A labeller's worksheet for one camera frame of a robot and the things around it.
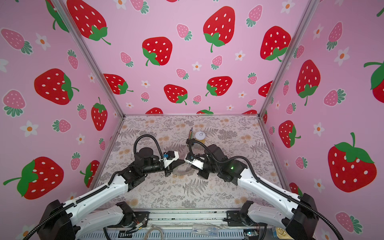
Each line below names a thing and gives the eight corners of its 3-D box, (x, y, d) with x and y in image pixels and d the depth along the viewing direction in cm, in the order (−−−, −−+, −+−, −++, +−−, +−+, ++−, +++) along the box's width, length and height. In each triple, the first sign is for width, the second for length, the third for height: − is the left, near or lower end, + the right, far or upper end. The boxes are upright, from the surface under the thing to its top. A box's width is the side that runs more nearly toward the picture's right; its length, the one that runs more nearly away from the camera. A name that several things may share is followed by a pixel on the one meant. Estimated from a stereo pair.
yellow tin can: (195, 144, 106) (195, 139, 101) (195, 136, 111) (195, 131, 106) (205, 144, 106) (205, 139, 101) (205, 136, 111) (205, 131, 106)
